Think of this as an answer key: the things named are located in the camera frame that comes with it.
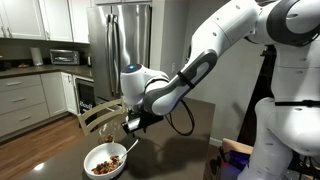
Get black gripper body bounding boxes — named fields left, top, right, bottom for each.
left=120, top=111, right=165, bottom=135

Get silver metal spoon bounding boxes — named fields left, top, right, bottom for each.
left=118, top=138, right=140, bottom=163

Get white ceramic bowl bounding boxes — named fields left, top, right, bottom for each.
left=83, top=142, right=128, bottom=180

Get clear drinking glass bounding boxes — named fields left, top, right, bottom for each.
left=97, top=120, right=117, bottom=145

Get dried fruit nut mix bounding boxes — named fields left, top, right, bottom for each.
left=91, top=155, right=124, bottom=176

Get light wooden chair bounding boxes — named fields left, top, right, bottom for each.
left=77, top=96, right=128, bottom=137

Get black undercounter wine cooler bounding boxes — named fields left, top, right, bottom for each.
left=74, top=77, right=98, bottom=116

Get stainless steel refrigerator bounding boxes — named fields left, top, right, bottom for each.
left=86, top=3, right=153, bottom=109

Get silver toaster oven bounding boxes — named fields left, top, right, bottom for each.
left=49, top=49, right=81, bottom=66

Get white lower kitchen cabinets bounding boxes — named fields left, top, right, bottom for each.
left=0, top=71, right=79, bottom=138

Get white kitchen cabinets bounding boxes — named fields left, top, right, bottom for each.
left=0, top=0, right=92, bottom=45
left=0, top=71, right=79, bottom=138

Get white paper towel roll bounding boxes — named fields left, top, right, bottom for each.
left=30, top=46, right=45, bottom=67

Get white upper kitchen cabinets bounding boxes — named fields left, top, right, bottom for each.
left=0, top=0, right=92, bottom=45

